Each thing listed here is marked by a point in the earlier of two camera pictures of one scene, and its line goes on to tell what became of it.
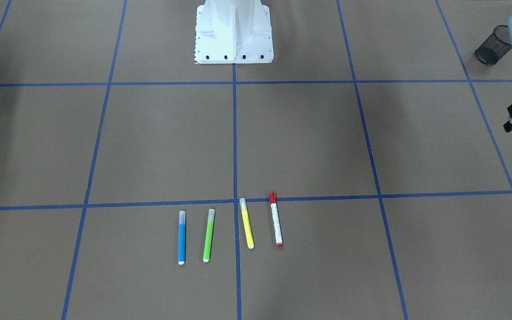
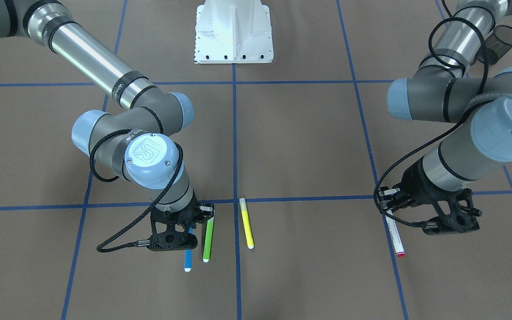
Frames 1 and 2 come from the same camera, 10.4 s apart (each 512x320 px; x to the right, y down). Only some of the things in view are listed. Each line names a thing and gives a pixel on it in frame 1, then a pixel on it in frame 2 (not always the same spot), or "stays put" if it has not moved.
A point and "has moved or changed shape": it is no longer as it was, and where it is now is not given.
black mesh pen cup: (495, 46) stays put
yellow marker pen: (246, 223) stays put
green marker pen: (210, 221) stays put
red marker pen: (276, 219) -> (395, 235)
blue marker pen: (182, 238) has moved or changed shape
